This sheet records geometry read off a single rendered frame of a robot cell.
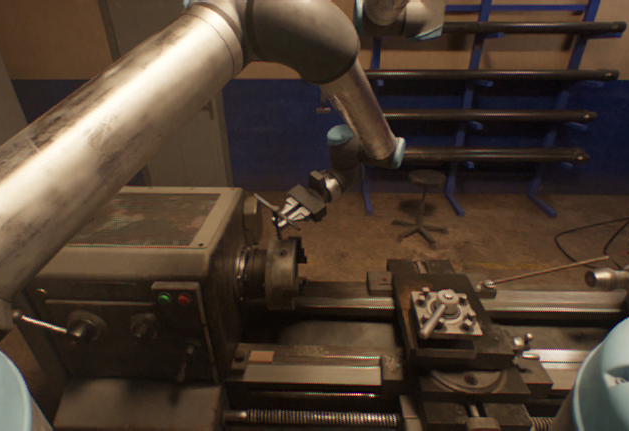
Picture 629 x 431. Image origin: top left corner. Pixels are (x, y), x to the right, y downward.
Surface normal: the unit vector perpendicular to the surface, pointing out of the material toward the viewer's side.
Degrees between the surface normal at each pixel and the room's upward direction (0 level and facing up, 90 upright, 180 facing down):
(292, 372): 36
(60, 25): 90
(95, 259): 45
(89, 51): 90
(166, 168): 90
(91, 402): 32
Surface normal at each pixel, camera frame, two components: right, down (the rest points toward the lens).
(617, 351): -0.58, -0.81
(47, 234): 0.90, 0.31
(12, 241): 0.83, 0.11
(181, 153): -0.04, 0.49
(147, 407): -0.02, -0.48
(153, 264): -0.03, -0.27
